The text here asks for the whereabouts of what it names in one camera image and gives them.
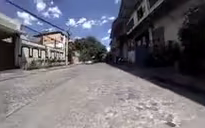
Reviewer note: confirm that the tall pale building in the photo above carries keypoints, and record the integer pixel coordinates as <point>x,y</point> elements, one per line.
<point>146,30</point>

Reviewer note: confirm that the grey cobbled road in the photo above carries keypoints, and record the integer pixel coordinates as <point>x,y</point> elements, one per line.
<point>96,96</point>

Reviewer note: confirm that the dark bush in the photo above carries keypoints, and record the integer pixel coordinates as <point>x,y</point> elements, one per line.
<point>198,43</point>

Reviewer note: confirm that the orange building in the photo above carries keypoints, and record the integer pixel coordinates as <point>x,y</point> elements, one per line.
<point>53,40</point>

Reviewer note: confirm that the building with flat canopy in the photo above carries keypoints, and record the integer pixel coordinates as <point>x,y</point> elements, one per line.
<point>3,50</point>

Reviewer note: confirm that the grey utility pole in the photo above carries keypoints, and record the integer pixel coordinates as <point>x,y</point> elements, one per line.
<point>67,50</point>

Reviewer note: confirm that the group of trees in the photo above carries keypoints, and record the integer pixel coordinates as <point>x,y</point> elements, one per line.
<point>90,48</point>

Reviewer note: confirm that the white wall with graffiti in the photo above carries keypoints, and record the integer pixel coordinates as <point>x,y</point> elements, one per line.
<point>40,53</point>

